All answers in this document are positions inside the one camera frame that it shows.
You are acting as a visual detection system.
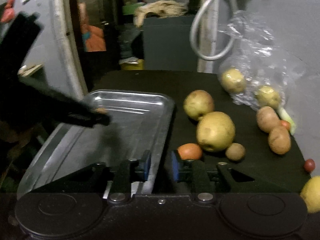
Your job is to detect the orange tangerine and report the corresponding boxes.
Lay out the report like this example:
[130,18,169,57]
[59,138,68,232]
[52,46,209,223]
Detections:
[177,143,202,160]

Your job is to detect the metal tray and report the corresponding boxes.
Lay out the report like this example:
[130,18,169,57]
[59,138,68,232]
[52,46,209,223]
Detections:
[17,89,175,198]

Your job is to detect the brown striped fruit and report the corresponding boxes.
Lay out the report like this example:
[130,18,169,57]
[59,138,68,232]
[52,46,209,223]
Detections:
[256,106,281,133]
[268,126,291,155]

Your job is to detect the small orange tomato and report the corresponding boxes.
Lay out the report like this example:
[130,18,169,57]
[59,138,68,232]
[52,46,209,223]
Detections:
[280,120,291,131]

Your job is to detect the small red tomato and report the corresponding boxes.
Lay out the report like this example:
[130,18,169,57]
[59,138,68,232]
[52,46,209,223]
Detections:
[304,159,316,173]

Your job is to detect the large yellow lemon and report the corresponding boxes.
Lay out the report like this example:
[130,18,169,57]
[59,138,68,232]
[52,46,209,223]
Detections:
[300,176,320,213]

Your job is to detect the wooden side shelf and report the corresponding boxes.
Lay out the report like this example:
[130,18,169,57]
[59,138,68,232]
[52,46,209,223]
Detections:
[18,64,43,77]

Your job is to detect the red plastic bag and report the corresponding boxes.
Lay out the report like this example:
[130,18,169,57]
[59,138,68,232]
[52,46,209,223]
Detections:
[1,0,15,23]

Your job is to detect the left bagged pear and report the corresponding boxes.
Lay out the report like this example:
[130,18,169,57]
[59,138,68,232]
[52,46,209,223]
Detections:
[220,68,246,94]

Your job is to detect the bagged pear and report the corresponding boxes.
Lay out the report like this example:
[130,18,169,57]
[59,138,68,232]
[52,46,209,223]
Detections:
[220,68,246,94]
[255,85,281,109]

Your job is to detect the right bagged pear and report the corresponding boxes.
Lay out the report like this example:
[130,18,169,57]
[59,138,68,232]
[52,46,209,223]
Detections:
[255,85,281,109]

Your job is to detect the green leek stalk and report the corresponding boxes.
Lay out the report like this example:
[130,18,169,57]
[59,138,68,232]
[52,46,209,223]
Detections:
[277,107,297,135]

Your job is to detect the yellow jerry can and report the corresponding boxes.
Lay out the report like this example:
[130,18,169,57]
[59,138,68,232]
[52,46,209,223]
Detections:
[121,59,144,70]

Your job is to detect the clear plastic bag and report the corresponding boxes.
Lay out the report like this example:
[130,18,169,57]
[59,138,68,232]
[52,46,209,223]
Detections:
[216,10,306,111]

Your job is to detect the dark grey cabinet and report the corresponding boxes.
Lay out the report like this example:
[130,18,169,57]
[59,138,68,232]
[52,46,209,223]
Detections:
[142,15,198,72]

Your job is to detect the beige cloth heap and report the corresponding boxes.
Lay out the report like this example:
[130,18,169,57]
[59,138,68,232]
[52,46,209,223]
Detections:
[133,0,188,28]

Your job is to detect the white hose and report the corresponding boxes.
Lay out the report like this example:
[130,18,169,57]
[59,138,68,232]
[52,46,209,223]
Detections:
[189,0,238,61]

